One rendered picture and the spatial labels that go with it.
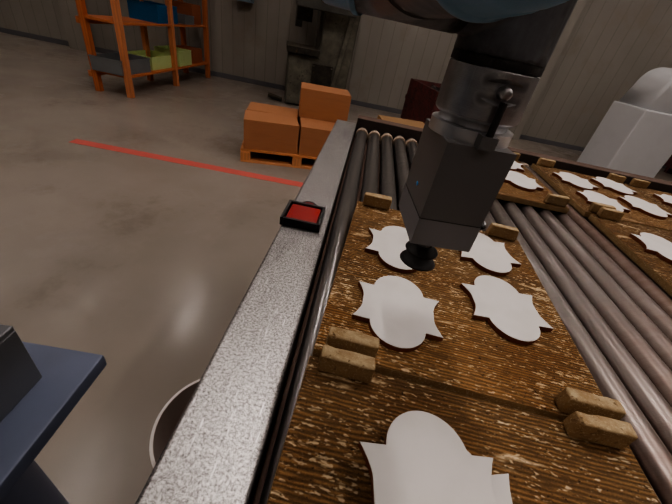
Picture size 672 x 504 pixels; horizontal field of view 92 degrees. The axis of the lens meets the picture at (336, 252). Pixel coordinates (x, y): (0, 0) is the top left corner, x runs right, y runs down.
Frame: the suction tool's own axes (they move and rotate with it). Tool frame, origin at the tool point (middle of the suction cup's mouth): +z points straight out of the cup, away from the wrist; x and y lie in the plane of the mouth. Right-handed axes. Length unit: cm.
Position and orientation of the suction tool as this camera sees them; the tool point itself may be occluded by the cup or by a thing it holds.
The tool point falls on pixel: (417, 259)
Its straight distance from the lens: 40.6
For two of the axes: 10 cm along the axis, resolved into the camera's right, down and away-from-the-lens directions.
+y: 0.1, -5.8, 8.2
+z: -1.7, 8.0, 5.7
